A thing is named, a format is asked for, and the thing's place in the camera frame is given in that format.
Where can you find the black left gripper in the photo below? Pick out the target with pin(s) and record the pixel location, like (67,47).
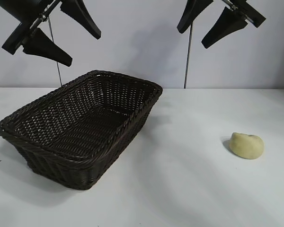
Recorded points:
(14,40)

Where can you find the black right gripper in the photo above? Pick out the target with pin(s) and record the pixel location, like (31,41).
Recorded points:
(251,14)

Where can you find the dark brown wicker basket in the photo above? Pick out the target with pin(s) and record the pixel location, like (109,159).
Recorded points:
(80,132)

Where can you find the pale yellow egg yolk pastry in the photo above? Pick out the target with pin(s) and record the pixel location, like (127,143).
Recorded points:
(247,147)

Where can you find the thin grey vertical rod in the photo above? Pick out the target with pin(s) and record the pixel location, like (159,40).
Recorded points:
(187,66)
(59,73)

